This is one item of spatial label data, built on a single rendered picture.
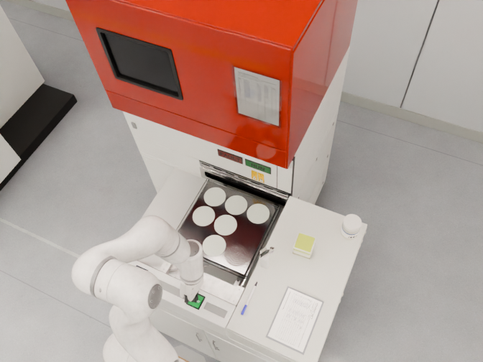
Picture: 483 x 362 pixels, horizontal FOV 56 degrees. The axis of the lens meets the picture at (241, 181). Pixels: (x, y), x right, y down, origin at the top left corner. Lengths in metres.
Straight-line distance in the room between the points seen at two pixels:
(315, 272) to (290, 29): 0.94
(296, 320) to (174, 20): 1.12
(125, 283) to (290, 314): 0.83
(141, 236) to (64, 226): 2.15
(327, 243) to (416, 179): 1.54
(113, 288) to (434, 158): 2.72
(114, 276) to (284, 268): 0.88
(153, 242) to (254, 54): 0.60
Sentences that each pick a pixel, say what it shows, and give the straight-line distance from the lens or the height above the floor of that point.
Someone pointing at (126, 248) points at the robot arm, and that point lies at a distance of 1.16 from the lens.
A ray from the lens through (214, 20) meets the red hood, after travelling 1.39.
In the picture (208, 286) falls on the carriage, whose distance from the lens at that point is 1.91.
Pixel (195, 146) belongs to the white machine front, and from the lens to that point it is 2.00.
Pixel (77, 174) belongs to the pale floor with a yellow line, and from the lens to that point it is 3.48.
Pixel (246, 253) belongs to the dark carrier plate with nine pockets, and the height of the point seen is 0.90.
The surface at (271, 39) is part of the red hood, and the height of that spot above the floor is 1.82.
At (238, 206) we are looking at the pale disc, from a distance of 2.03.
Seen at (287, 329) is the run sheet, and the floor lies 0.97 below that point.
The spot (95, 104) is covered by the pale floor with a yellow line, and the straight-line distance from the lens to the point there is 3.86.
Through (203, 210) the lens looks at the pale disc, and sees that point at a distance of 2.03.
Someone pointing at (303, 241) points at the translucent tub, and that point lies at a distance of 1.80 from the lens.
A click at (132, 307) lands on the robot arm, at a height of 1.66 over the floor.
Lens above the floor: 2.67
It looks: 57 degrees down
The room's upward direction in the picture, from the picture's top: 6 degrees counter-clockwise
